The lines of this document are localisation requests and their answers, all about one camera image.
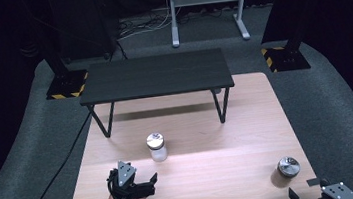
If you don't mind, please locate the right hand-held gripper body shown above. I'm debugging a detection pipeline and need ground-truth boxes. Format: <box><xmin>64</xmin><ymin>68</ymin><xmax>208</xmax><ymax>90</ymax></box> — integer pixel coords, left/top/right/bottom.
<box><xmin>317</xmin><ymin>180</ymin><xmax>353</xmax><ymax>199</ymax></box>

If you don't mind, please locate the black equipment cart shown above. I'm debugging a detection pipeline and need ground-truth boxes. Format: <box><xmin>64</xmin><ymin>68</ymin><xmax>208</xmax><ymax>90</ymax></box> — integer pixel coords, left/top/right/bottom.
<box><xmin>51</xmin><ymin>0</ymin><xmax>120</xmax><ymax>67</ymax></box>

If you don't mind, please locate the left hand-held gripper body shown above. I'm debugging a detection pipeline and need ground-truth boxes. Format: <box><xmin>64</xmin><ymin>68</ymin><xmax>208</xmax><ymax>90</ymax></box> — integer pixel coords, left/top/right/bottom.
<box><xmin>104</xmin><ymin>158</ymin><xmax>144</xmax><ymax>199</ymax></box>

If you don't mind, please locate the tangle of floor cables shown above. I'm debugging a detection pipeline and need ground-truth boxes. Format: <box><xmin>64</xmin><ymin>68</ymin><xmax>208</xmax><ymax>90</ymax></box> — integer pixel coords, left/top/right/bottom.
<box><xmin>114</xmin><ymin>8</ymin><xmax>175</xmax><ymax>42</ymax></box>

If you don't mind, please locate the glass salt jar silver lid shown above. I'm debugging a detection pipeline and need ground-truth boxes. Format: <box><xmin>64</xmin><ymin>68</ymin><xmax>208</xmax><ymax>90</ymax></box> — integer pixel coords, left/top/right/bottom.
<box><xmin>144</xmin><ymin>131</ymin><xmax>169</xmax><ymax>164</ymax></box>

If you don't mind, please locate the black stand with striped base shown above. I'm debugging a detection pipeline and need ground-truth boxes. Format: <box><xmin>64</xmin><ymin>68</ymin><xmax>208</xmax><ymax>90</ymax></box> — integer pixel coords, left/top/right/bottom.
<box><xmin>35</xmin><ymin>0</ymin><xmax>92</xmax><ymax>102</ymax></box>
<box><xmin>255</xmin><ymin>0</ymin><xmax>316</xmax><ymax>74</ymax></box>

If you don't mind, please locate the glass brown spice jar silver lid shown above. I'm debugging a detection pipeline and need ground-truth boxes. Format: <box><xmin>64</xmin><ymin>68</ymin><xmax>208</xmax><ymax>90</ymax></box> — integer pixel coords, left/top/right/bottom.
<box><xmin>268</xmin><ymin>155</ymin><xmax>303</xmax><ymax>190</ymax></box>

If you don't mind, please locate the dark tape mark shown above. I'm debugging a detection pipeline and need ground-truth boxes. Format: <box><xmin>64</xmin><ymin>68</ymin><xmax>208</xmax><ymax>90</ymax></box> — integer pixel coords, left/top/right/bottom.
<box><xmin>306</xmin><ymin>177</ymin><xmax>323</xmax><ymax>187</ymax></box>

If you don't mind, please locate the black floor cable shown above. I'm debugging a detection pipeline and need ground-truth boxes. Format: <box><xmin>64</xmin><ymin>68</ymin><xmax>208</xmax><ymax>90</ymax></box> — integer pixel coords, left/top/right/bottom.
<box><xmin>15</xmin><ymin>112</ymin><xmax>104</xmax><ymax>199</ymax></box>

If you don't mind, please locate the black low metal shelf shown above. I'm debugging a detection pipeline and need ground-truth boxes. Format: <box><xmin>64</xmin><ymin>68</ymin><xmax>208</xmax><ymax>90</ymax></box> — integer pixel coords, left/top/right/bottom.
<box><xmin>75</xmin><ymin>46</ymin><xmax>240</xmax><ymax>141</ymax></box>

